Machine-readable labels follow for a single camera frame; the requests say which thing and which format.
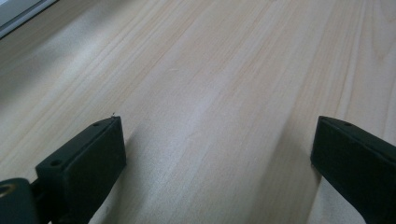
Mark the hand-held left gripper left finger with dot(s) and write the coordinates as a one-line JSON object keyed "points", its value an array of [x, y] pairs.
{"points": [[84, 165]]}

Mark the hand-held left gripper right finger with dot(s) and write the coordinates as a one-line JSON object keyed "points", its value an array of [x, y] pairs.
{"points": [[355, 165]]}

